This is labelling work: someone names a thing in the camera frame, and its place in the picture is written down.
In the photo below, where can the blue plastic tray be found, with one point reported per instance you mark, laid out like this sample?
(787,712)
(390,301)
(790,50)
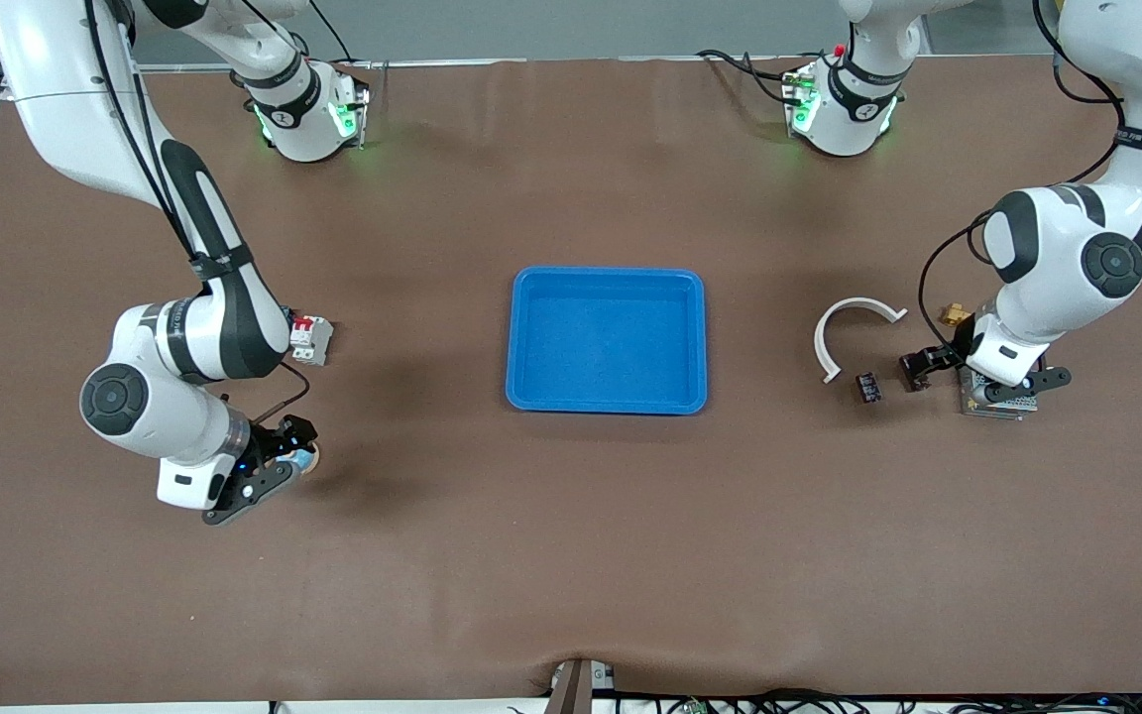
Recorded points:
(606,342)

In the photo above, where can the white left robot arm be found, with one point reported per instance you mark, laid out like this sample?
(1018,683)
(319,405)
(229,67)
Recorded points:
(1057,248)

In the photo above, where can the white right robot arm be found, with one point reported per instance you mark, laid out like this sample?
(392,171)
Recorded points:
(214,327)

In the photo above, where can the blue bell cream button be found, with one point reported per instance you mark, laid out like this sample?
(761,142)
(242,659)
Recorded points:
(304,462)

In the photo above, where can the metal mesh power supply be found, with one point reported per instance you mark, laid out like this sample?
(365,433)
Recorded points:
(970,397)

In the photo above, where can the white red circuit breaker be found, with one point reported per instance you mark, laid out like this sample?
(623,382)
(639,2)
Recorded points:
(313,339)

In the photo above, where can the small dark electrolytic capacitor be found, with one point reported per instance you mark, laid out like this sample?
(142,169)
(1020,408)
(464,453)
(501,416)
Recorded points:
(867,388)

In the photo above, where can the metal table edge bracket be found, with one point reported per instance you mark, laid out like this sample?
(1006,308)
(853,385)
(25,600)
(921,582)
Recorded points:
(576,689)

